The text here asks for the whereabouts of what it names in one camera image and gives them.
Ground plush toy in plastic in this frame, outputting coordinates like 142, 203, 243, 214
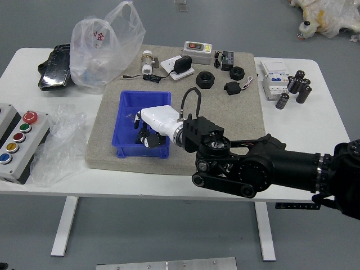
289, 0, 360, 43

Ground black adapter cord with plug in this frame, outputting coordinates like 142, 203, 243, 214
120, 71, 177, 84

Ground blue plastic box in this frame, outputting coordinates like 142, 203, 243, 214
111, 90, 172, 158

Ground grey switch box red green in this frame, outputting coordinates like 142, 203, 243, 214
181, 40, 213, 66

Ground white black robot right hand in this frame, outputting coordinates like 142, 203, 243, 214
133, 105, 182, 149

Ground white wall socket plate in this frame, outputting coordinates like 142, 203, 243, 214
160, 56, 195, 81

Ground clear crumpled plastic bag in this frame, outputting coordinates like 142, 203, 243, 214
29, 103, 88, 188

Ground black module green terminals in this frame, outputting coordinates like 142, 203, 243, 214
220, 50, 235, 71

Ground black clamp sensor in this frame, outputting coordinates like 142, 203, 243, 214
223, 81, 241, 96

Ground black table control panel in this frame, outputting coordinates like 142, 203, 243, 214
274, 202, 322, 210

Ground large black hex nut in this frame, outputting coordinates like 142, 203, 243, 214
195, 71, 216, 89

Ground white table leg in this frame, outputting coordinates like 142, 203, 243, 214
50, 196, 79, 257
255, 201, 277, 262

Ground white plastic bag red print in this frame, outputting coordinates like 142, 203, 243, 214
69, 0, 146, 95

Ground red white sensor wires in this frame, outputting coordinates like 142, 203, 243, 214
240, 75, 255, 91

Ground black power adapter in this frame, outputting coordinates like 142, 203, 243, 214
173, 55, 193, 74

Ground grey control box coloured buttons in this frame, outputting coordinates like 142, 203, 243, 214
0, 102, 51, 185

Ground white circuit breaker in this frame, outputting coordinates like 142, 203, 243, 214
260, 60, 290, 101

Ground grey-brown mat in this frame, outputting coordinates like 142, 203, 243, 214
84, 44, 268, 177

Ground brass valve white ends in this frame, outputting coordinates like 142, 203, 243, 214
141, 50, 161, 75

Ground silver metal plate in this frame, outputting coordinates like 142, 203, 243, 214
95, 256, 237, 270

